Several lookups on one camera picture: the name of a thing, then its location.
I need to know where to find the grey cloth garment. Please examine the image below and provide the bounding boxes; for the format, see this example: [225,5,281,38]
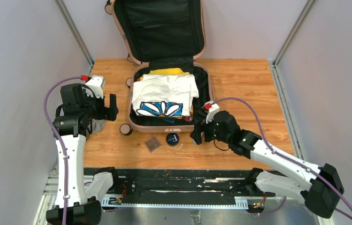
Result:
[49,120,105,176]

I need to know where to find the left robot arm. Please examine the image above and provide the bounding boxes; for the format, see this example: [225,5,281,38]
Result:
[45,82,121,225]

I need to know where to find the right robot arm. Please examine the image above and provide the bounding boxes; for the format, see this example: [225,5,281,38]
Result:
[190,111,344,218]

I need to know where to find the aluminium frame rails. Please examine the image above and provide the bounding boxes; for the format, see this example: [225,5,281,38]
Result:
[33,177,335,225]

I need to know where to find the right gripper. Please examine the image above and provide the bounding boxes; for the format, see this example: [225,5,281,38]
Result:
[190,117,231,145]

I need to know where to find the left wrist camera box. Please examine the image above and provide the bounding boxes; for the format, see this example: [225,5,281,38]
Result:
[85,75,105,99]

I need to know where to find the dark blue garment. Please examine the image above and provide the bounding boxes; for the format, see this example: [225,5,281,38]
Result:
[158,117,176,124]

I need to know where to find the red white tie-dye shorts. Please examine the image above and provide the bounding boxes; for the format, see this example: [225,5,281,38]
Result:
[182,107,194,122]

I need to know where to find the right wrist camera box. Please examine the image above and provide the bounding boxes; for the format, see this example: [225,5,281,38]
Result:
[204,101,220,124]

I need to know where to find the pink open suitcase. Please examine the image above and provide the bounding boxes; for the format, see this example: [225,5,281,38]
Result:
[105,0,215,133]

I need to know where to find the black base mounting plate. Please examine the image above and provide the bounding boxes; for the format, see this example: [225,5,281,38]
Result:
[90,168,277,206]

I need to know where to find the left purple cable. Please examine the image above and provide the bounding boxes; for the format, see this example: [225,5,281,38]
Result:
[44,75,117,225]

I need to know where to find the yellow garment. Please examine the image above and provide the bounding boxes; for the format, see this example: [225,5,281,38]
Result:
[149,67,190,75]

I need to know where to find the round dark blue tin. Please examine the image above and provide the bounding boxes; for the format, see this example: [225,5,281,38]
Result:
[166,133,180,147]

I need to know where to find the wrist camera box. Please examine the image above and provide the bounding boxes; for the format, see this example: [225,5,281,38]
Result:
[204,101,220,124]
[85,75,105,99]

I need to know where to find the white t-shirt blue print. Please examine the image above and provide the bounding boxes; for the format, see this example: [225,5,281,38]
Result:
[131,74,200,119]

